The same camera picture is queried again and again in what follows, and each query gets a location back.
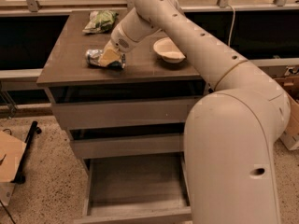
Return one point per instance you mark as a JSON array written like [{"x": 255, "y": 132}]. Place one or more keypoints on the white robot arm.
[{"x": 229, "y": 134}]

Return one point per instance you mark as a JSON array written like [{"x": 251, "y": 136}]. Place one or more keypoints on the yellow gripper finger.
[{"x": 110, "y": 55}]

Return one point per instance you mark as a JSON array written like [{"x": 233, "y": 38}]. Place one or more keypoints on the top grey drawer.
[{"x": 124, "y": 113}]

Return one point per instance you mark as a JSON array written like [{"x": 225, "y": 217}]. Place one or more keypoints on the grey drawer cabinet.
[{"x": 68, "y": 79}]

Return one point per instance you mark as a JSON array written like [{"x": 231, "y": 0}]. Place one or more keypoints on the brown cardboard sheet left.
[{"x": 11, "y": 153}]

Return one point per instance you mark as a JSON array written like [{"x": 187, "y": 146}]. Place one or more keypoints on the black stand leg left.
[{"x": 34, "y": 129}]

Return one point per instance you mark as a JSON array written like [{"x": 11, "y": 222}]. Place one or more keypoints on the green chip bag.
[{"x": 100, "y": 22}]

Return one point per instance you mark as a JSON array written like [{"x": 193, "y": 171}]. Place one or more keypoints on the bottom grey open drawer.
[{"x": 146, "y": 189}]

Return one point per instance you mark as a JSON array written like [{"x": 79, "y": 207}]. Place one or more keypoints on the white paper bowl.
[{"x": 168, "y": 51}]

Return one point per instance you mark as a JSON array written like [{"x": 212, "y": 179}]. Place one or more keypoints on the blue silver redbull can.
[{"x": 92, "y": 57}]

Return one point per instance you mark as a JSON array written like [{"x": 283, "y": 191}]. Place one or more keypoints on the brown cardboard box right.
[{"x": 290, "y": 137}]

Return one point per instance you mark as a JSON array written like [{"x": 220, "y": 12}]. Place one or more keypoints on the middle grey drawer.
[{"x": 127, "y": 146}]

